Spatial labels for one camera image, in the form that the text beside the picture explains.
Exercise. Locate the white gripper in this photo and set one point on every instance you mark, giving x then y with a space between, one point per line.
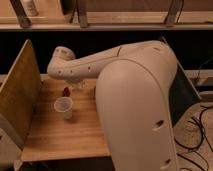
77 85

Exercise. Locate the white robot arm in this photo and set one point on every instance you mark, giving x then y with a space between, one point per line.
132 99

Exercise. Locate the white bottle on shelf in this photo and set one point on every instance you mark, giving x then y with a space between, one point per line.
30 7

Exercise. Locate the small red spoon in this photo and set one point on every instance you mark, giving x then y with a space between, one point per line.
66 92

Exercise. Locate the translucent plastic cup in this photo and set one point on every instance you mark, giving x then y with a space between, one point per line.
64 106

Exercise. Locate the wooden side board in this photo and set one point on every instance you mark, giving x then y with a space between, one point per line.
19 93

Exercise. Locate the dark panel behind table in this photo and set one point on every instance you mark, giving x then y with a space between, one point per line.
182 95

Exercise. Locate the wooden shelf rail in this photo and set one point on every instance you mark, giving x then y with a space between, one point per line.
107 15

